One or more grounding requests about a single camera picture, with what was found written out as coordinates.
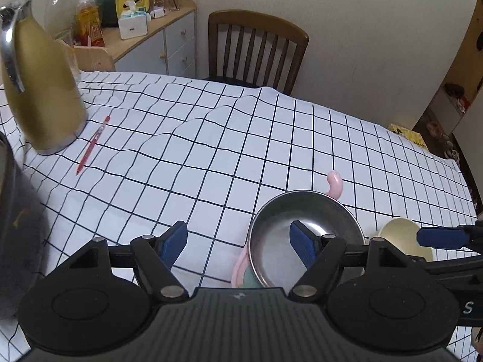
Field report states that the stainless steel bowl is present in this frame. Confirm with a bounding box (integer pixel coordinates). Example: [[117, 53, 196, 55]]
[[247, 190, 364, 292]]

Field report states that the cream round bowl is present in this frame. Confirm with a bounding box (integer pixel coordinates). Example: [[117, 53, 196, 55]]
[[377, 218, 434, 262]]

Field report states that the black cooking pot with lid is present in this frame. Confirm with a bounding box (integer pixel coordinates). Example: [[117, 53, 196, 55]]
[[0, 135, 47, 319]]

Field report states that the red pen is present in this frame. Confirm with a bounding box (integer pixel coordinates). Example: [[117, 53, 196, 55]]
[[76, 115, 110, 175]]

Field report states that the yellow electric kettle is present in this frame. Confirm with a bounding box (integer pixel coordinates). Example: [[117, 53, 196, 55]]
[[1, 0, 87, 155]]

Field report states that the wooden sideboard cabinet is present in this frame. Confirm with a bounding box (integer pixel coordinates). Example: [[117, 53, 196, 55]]
[[75, 0, 197, 78]]

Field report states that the brown wooden chair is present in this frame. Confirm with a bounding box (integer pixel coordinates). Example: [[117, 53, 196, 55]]
[[207, 10, 309, 96]]

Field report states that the white tissue box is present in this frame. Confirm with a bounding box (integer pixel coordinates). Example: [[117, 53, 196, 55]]
[[118, 11, 148, 40]]

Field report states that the orange drink bottle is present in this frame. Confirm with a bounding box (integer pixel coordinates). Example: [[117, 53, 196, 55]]
[[75, 0, 105, 47]]

